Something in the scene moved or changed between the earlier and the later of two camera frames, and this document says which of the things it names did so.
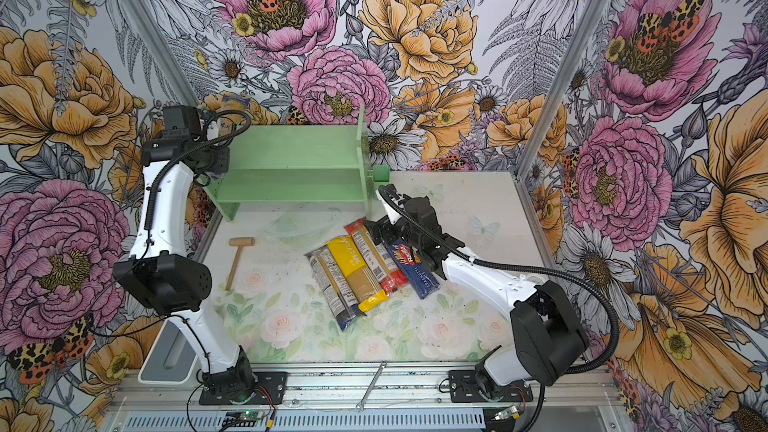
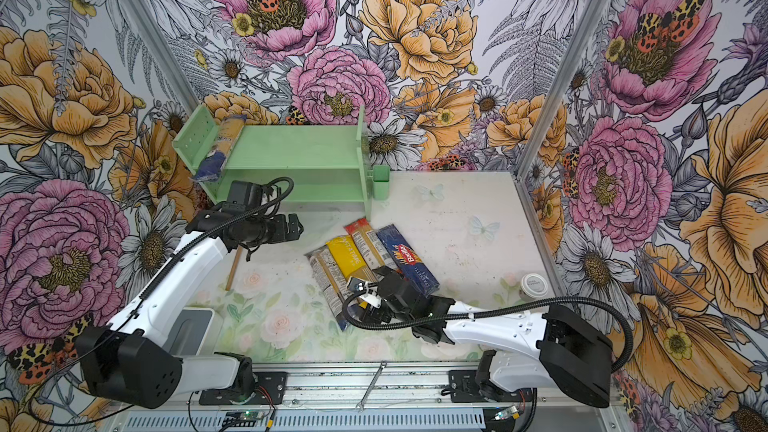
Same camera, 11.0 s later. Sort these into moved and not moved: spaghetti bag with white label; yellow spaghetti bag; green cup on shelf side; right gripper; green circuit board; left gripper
Moved: left gripper; right gripper
Not moved: yellow spaghetti bag; spaghetti bag with white label; green circuit board; green cup on shelf side
